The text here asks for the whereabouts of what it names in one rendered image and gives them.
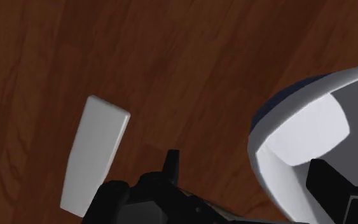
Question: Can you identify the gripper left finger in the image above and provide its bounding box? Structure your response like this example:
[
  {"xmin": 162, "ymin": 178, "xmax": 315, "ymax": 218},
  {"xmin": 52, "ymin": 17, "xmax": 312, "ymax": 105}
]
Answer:
[{"xmin": 81, "ymin": 149, "xmax": 230, "ymax": 224}]

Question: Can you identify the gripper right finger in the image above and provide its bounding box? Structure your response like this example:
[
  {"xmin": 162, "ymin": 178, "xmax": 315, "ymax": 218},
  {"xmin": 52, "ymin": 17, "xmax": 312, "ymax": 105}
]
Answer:
[{"xmin": 305, "ymin": 158, "xmax": 358, "ymax": 224}]

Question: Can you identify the white bowl with blue outside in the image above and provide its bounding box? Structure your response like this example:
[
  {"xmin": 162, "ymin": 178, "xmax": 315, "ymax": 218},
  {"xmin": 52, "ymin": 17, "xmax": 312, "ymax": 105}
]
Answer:
[{"xmin": 247, "ymin": 63, "xmax": 358, "ymax": 224}]

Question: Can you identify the white flat rectangular slab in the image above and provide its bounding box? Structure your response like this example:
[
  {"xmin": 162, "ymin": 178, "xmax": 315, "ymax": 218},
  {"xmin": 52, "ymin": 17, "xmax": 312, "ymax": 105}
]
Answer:
[{"xmin": 60, "ymin": 95, "xmax": 132, "ymax": 218}]

